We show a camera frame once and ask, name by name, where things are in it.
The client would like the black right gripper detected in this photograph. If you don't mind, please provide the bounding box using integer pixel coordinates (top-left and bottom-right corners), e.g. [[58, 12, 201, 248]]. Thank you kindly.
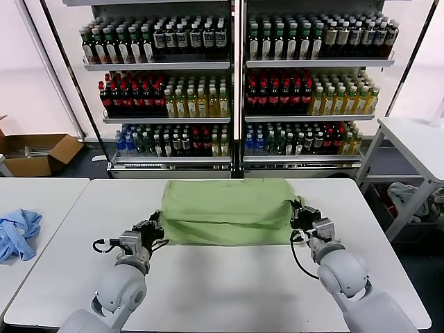
[[290, 198, 321, 232]]

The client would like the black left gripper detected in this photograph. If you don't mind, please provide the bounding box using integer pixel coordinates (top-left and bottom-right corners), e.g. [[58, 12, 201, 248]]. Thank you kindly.
[[133, 210, 167, 252]]

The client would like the light green t-shirt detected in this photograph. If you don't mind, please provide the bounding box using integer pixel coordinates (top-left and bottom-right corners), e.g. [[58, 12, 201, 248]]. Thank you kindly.
[[160, 178, 302, 246]]

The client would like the black storage crate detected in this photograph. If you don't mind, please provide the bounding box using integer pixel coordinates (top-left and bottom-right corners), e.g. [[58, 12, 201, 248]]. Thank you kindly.
[[362, 182, 444, 244]]

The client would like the grey crumpled cloth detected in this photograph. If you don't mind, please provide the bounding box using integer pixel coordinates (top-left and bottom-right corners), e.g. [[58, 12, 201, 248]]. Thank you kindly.
[[386, 182, 431, 219]]

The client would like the open brown cardboard box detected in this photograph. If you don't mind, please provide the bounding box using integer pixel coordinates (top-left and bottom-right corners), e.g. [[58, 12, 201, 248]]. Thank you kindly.
[[0, 114, 85, 178]]

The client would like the white side table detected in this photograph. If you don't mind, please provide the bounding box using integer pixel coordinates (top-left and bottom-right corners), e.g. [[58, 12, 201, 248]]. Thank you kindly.
[[354, 116, 444, 244]]

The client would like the crumpled light blue garment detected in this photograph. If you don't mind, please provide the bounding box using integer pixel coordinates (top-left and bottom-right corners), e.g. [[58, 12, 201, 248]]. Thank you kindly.
[[0, 207, 43, 265]]

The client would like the dark crumpled cloth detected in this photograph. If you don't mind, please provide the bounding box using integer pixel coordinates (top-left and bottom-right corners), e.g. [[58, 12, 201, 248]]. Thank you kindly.
[[429, 187, 444, 213]]

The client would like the grey metal rods bundle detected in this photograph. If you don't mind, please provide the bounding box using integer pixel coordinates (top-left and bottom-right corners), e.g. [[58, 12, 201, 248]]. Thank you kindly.
[[5, 145, 48, 160]]

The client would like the grey metal beverage display rack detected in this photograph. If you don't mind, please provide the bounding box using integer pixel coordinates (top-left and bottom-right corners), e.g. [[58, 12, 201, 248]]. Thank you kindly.
[[40, 0, 240, 180], [239, 0, 438, 180]]

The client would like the green cap dark tea bottle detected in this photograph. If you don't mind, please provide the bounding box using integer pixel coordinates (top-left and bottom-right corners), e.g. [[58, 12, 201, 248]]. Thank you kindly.
[[310, 22, 323, 60], [116, 27, 130, 65], [247, 24, 260, 60], [298, 22, 311, 60], [128, 26, 142, 64], [273, 23, 285, 60], [285, 22, 298, 60], [104, 27, 118, 65], [140, 26, 154, 64], [92, 28, 106, 65], [259, 23, 273, 60], [81, 28, 94, 65]]

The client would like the beige label dark tea bottle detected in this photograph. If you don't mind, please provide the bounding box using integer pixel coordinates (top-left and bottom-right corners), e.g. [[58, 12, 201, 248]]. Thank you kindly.
[[323, 22, 336, 58], [336, 21, 350, 58]]

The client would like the white cap dark tea bottle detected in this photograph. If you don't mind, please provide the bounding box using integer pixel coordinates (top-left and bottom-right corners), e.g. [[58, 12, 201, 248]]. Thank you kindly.
[[153, 24, 166, 56], [386, 19, 400, 58], [214, 22, 227, 56], [374, 20, 387, 58], [201, 22, 214, 56], [361, 20, 375, 58], [348, 21, 361, 58], [176, 24, 189, 56], [189, 23, 202, 56], [165, 24, 178, 56]]

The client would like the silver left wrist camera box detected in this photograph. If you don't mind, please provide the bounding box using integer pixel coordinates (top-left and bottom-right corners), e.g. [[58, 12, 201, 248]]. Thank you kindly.
[[119, 230, 144, 251]]

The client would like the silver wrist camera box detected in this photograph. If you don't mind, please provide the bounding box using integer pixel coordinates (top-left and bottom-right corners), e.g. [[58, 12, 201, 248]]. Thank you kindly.
[[311, 217, 336, 241], [119, 230, 144, 251]]

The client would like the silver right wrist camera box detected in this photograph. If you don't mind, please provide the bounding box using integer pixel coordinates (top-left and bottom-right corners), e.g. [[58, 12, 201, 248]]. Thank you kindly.
[[311, 217, 336, 241]]

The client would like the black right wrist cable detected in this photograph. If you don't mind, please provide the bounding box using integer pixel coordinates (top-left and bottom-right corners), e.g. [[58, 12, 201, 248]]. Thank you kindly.
[[290, 230, 320, 280]]

